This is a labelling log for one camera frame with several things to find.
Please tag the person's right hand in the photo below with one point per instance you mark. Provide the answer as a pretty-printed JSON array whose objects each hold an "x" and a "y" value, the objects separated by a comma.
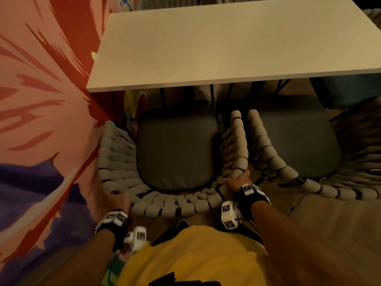
[{"x": 239, "y": 181}]

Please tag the person's left hand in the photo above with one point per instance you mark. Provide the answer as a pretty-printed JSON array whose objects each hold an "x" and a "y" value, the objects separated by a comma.
[{"x": 117, "y": 202}]

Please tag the teal cushion woven chair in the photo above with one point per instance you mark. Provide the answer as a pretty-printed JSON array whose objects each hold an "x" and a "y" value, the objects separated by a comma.
[
  {"x": 348, "y": 89},
  {"x": 166, "y": 1}
]

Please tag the person's left forearm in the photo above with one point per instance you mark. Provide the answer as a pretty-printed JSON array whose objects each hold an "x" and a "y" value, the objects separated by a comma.
[{"x": 80, "y": 259}]

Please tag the person's right forearm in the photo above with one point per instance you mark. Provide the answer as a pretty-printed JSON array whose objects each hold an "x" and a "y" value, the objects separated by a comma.
[{"x": 303, "y": 250}]

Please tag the person's left black shoe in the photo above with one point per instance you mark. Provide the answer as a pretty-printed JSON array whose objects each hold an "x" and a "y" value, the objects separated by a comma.
[{"x": 183, "y": 223}]

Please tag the person's yellow shirt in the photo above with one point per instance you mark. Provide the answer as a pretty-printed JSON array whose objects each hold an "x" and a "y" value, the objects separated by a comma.
[{"x": 196, "y": 256}]

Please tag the black chest device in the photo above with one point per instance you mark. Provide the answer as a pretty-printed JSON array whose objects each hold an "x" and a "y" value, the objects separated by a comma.
[{"x": 172, "y": 280}]

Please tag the white table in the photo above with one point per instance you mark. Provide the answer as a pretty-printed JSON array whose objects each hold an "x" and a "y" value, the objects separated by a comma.
[{"x": 238, "y": 41}]

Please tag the black white wrist camera rig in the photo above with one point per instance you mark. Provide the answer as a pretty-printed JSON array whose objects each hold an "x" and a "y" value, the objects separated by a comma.
[
  {"x": 253, "y": 198},
  {"x": 116, "y": 224}
]

